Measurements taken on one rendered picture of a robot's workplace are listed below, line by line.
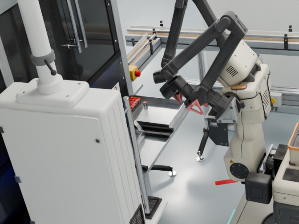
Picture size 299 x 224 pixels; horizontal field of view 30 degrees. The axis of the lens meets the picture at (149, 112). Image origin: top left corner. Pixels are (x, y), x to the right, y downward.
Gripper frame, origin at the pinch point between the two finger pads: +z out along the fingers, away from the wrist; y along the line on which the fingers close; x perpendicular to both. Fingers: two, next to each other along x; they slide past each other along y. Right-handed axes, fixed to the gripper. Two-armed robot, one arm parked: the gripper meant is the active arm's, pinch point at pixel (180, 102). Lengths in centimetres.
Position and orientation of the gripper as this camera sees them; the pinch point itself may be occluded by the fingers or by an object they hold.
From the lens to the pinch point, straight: 316.8
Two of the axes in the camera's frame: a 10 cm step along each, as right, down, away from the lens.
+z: 3.4, 8.3, 4.4
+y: -8.6, 0.7, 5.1
